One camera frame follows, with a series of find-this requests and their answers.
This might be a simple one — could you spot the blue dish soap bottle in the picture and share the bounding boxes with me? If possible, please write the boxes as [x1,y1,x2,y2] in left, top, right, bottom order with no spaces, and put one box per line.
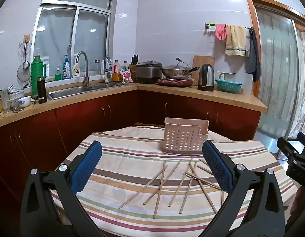
[63,55,71,79]

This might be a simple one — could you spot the wood framed glass door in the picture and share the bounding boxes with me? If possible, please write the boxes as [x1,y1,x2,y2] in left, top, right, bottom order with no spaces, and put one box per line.
[245,0,305,158]

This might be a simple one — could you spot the white and green mug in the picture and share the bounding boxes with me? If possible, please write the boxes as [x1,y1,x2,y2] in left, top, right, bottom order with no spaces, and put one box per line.
[219,71,237,80]

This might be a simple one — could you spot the yellow towel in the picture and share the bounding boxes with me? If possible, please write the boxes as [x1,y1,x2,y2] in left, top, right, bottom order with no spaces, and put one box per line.
[225,25,247,56]

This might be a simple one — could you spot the white plastic container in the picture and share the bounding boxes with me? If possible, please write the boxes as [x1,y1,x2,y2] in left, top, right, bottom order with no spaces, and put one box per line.
[242,73,253,95]

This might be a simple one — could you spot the knife block with knives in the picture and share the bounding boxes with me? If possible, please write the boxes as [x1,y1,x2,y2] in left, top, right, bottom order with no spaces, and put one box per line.
[129,55,139,82]

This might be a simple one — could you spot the red label oil bottle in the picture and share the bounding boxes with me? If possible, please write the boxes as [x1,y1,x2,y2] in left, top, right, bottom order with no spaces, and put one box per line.
[112,60,121,83]

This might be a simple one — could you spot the striped tablecloth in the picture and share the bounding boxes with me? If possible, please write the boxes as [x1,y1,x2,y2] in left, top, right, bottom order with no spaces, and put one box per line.
[50,125,298,237]

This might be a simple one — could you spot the steel ladle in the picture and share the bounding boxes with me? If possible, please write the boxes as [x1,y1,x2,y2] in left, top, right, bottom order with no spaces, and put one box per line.
[23,39,29,70]

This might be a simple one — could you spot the sliding glass window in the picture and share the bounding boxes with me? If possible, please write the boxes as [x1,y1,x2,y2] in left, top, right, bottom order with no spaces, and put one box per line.
[31,0,118,79]

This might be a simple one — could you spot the steel electric kettle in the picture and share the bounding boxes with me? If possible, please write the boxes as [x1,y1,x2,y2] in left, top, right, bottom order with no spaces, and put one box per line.
[197,64,215,92]

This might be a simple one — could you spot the person's right hand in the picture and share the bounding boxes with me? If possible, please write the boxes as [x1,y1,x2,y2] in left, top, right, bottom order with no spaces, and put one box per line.
[291,185,305,215]

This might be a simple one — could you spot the teal plastic basket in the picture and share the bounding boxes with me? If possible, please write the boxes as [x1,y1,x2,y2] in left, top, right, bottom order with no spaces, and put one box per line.
[215,78,243,93]

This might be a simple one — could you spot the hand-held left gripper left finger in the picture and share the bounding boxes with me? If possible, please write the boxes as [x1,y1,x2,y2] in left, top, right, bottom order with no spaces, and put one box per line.
[20,140,103,237]

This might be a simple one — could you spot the white spray cleaner bottle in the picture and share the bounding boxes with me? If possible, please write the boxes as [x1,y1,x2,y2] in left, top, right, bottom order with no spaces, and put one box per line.
[72,54,81,78]

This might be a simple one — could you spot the tall clear glass cup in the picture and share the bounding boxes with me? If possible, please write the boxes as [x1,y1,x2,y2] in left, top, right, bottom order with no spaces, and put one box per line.
[1,89,11,114]

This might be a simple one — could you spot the small steel tap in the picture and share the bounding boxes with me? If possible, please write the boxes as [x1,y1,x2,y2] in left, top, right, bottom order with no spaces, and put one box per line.
[104,55,112,83]

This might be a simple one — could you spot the wall towel rack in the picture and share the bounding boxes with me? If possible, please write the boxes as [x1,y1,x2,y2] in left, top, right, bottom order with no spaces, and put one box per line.
[205,23,254,37]

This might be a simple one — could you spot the steel wok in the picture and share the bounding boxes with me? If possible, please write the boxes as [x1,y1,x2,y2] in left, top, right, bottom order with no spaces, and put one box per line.
[161,65,202,80]

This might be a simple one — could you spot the red induction cooker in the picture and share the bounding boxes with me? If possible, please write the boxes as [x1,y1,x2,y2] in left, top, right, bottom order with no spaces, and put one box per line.
[157,78,194,87]

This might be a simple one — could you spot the beige kitchen countertop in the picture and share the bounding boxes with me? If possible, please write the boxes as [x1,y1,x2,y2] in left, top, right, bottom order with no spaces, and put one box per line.
[0,81,268,129]

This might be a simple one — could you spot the tall steel sink faucet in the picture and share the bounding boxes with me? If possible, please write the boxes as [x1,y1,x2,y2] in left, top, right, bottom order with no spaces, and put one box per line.
[76,51,90,87]

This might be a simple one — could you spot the white blue floral bowl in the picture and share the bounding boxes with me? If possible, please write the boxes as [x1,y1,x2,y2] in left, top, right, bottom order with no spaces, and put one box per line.
[17,97,33,108]

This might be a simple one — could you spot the stainless steel sink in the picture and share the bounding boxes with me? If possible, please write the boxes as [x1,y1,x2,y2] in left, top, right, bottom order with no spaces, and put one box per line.
[47,83,133,100]

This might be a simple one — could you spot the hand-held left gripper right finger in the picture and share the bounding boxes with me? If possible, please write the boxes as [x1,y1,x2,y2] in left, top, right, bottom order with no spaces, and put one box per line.
[202,139,285,237]

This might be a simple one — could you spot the dark slim thermos bottle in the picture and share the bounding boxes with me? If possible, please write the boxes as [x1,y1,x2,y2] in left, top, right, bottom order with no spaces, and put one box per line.
[36,77,47,104]

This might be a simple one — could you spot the dark grey cloth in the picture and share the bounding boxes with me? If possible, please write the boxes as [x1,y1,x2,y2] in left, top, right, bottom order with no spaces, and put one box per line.
[245,28,261,82]

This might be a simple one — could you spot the mesh strainer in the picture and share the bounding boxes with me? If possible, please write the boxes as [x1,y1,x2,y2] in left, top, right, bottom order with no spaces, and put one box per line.
[17,64,31,82]

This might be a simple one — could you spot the pink perforated utensil holder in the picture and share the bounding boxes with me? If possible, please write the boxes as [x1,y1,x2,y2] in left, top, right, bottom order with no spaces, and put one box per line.
[162,118,209,156]

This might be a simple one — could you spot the pink rubber gloves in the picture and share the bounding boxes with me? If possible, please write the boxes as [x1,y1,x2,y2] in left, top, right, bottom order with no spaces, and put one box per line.
[215,24,227,40]

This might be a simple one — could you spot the green thermos flask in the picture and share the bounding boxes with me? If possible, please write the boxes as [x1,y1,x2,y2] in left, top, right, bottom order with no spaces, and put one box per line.
[31,55,46,97]

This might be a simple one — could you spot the pink and white bag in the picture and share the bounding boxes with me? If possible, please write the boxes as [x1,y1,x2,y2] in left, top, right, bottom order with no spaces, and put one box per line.
[120,69,133,83]

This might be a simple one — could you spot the wooden cutting board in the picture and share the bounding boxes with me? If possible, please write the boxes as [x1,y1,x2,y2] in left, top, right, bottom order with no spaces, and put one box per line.
[192,55,215,79]

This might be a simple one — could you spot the pile of wooden chopsticks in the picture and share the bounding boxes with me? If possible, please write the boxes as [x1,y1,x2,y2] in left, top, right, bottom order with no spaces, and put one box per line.
[118,159,225,219]

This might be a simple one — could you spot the white pot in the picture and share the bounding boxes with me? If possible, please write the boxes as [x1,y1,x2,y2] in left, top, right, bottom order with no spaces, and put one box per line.
[9,90,25,102]

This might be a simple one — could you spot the wire skimmer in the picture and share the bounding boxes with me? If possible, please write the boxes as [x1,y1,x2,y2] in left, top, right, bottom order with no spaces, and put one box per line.
[18,42,32,58]

